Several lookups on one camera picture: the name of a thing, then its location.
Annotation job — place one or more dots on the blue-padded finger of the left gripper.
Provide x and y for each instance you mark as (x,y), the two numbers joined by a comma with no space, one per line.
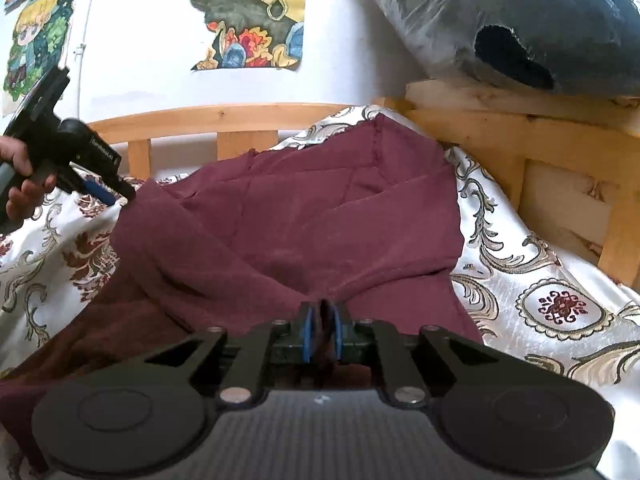
(100,181)

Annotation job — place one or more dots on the clear bag of clothes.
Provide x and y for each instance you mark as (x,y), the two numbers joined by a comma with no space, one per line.
(588,47)

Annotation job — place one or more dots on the wooden bed frame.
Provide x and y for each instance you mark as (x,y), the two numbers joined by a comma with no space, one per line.
(504,130)

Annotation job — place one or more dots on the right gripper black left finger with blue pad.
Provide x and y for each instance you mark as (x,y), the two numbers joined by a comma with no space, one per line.
(267,349)

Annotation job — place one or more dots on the blond child painting poster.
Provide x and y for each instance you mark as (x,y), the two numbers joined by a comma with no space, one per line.
(39,39)

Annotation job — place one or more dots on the white floral bed cover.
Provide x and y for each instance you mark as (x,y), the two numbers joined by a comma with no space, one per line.
(528,298)

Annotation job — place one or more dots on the maroon long-sleeve shirt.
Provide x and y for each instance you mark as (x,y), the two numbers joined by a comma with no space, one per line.
(368,218)

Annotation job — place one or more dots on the person's left hand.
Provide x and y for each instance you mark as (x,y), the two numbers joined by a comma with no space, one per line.
(23,199)

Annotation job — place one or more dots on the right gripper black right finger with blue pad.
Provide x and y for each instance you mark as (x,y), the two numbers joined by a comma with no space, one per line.
(378,346)

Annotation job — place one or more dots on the white wall pipe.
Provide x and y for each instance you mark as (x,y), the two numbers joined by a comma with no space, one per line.
(79,54)

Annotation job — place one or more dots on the landscape painting poster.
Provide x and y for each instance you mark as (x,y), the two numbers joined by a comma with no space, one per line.
(252,33)

